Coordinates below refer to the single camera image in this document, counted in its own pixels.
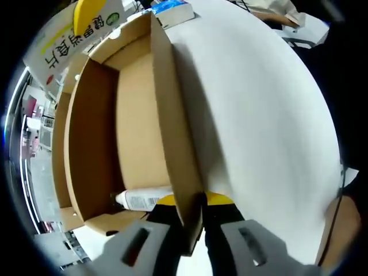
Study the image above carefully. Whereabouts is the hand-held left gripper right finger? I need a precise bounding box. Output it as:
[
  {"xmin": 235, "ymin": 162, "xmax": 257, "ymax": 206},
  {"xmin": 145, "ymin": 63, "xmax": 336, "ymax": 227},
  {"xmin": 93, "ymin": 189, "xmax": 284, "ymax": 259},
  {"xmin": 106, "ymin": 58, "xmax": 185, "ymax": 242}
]
[{"xmin": 200, "ymin": 191, "xmax": 321, "ymax": 276}]

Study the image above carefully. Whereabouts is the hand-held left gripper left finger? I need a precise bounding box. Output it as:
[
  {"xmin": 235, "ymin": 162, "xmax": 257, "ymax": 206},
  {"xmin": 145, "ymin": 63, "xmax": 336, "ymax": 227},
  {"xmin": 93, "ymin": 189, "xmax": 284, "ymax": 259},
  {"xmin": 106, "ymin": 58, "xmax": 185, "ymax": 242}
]
[{"xmin": 91, "ymin": 194, "xmax": 190, "ymax": 276}]

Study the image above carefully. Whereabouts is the white bottle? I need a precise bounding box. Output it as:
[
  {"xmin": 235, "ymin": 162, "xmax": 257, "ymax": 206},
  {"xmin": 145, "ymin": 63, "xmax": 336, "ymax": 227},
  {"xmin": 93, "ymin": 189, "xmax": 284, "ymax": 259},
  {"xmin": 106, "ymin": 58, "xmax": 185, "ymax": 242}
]
[{"xmin": 110, "ymin": 185, "xmax": 175, "ymax": 212}]

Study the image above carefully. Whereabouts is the white barcode carton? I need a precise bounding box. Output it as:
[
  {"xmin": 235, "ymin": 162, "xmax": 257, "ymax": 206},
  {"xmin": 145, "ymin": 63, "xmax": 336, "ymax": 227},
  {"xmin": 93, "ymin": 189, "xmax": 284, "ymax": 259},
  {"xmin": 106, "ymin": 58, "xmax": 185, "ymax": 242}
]
[{"xmin": 22, "ymin": 0, "xmax": 129, "ymax": 93}]

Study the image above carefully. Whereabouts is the light blue cotton pad pack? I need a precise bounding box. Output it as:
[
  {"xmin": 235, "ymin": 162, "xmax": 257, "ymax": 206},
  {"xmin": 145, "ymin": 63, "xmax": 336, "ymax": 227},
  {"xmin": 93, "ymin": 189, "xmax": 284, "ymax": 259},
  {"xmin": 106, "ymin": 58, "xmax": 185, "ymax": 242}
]
[{"xmin": 151, "ymin": 0, "xmax": 196, "ymax": 29}]

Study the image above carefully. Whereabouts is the brown cardboard shoe box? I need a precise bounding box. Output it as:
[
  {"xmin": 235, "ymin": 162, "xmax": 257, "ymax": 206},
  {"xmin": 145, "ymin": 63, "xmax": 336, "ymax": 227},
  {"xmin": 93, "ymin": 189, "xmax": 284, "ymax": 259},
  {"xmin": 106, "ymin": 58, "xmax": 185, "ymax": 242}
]
[{"xmin": 51, "ymin": 13, "xmax": 210, "ymax": 256}]

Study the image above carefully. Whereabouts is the red wall display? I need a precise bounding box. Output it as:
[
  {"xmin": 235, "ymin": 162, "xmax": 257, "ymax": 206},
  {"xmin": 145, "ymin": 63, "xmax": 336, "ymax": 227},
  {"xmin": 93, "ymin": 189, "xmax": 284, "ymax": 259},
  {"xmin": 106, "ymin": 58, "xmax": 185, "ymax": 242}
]
[{"xmin": 24, "ymin": 96, "xmax": 39, "ymax": 116}]

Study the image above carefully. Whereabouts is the black cable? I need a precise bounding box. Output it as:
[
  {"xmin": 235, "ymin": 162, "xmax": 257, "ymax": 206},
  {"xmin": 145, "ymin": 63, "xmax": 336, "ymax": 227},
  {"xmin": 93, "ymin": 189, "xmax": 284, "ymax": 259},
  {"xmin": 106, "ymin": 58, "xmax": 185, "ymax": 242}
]
[{"xmin": 319, "ymin": 163, "xmax": 346, "ymax": 265}]

